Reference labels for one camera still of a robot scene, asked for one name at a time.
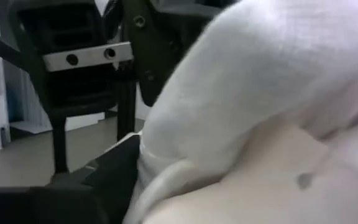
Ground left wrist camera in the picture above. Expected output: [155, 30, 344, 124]
[7, 0, 136, 119]

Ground white knit garment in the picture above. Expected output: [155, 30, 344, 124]
[121, 0, 358, 224]

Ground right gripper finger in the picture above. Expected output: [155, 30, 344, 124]
[0, 133, 141, 224]

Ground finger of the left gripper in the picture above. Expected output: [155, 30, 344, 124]
[121, 0, 186, 107]

